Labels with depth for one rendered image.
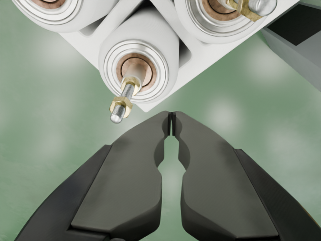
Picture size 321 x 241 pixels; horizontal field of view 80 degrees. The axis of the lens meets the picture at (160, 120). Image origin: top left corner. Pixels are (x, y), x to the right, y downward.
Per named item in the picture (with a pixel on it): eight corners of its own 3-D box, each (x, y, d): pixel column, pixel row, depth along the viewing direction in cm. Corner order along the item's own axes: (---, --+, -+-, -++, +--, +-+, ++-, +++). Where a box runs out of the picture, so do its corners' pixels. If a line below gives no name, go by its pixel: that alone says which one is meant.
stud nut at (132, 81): (126, 73, 19) (124, 76, 19) (142, 81, 20) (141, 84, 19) (120, 88, 20) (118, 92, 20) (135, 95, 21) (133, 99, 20)
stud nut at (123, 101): (116, 92, 16) (113, 96, 16) (135, 100, 17) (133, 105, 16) (109, 108, 17) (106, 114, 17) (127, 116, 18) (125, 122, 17)
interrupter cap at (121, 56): (116, 24, 20) (114, 25, 19) (181, 58, 21) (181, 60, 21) (97, 83, 24) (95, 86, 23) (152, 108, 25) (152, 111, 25)
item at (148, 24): (140, -7, 33) (109, 8, 19) (189, 21, 35) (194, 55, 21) (122, 44, 38) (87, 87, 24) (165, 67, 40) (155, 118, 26)
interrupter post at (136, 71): (131, 58, 22) (124, 70, 19) (150, 68, 22) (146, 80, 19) (123, 75, 23) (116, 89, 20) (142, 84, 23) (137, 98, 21)
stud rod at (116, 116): (131, 72, 21) (111, 112, 15) (140, 76, 21) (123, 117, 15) (128, 80, 21) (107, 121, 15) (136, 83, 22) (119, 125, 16)
